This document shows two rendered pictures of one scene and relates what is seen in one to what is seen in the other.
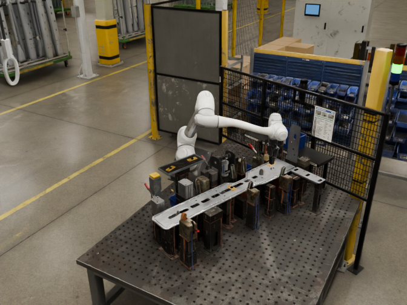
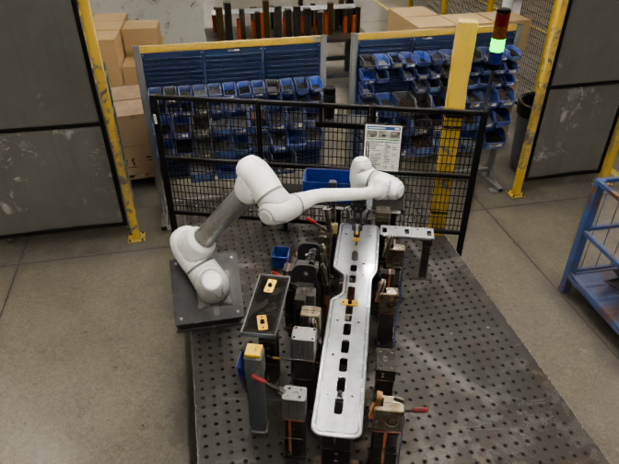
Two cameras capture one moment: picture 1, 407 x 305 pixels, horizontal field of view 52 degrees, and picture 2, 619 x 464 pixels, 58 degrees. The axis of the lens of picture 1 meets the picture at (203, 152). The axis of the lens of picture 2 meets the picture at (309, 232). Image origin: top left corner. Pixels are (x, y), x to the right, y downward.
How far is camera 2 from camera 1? 192 cm
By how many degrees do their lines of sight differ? 37
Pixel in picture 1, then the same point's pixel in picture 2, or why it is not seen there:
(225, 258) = (414, 418)
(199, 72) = (52, 112)
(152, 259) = not seen: outside the picture
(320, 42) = (139, 13)
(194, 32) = (19, 39)
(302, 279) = (521, 384)
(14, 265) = not seen: outside the picture
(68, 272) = not seen: outside the picture
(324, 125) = (385, 150)
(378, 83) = (466, 72)
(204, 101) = (265, 176)
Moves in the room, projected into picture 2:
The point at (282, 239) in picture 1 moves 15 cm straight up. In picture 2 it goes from (437, 340) to (442, 318)
